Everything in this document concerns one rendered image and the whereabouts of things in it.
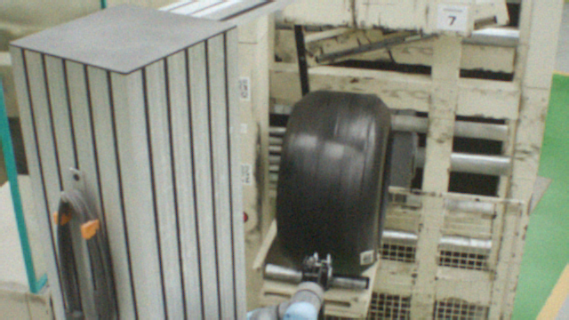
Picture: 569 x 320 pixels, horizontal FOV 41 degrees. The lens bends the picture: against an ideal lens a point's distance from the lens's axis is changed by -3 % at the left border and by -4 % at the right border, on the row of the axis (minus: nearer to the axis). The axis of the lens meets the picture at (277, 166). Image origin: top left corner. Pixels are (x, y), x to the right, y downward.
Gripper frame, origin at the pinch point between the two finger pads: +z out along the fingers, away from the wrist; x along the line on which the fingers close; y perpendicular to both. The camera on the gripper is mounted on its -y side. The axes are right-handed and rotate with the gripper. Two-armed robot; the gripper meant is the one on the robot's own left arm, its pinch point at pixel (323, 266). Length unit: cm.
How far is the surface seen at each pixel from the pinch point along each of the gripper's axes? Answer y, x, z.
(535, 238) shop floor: -85, -88, 222
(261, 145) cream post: 23.6, 25.9, 29.6
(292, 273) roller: -17.1, 13.6, 24.3
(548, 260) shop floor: -88, -94, 200
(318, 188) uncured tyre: 19.9, 3.9, 9.0
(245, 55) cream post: 53, 30, 23
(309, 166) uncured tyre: 25.2, 7.1, 11.2
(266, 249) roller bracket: -12.9, 24.1, 30.5
